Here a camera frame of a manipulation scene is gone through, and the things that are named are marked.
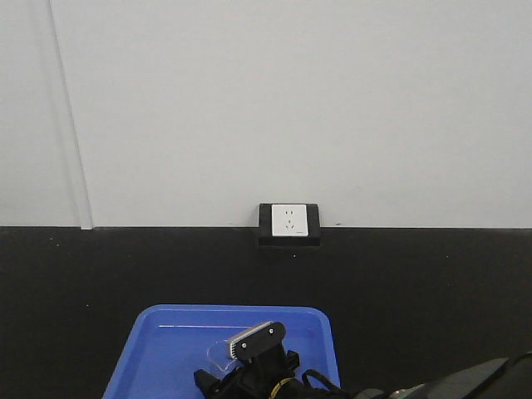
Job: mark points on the white power outlet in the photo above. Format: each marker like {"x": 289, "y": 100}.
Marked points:
{"x": 289, "y": 220}

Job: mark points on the clear glass beaker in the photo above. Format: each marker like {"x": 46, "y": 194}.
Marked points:
{"x": 220, "y": 358}

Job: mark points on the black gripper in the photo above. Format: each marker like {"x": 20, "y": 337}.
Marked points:
{"x": 262, "y": 376}

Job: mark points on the black outlet housing box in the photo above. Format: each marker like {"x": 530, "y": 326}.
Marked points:
{"x": 265, "y": 238}

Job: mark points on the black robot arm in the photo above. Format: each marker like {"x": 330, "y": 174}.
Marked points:
{"x": 497, "y": 378}

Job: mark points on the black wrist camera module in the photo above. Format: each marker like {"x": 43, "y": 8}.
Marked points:
{"x": 255, "y": 340}

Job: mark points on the blue plastic tray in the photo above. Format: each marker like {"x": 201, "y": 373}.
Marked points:
{"x": 168, "y": 343}

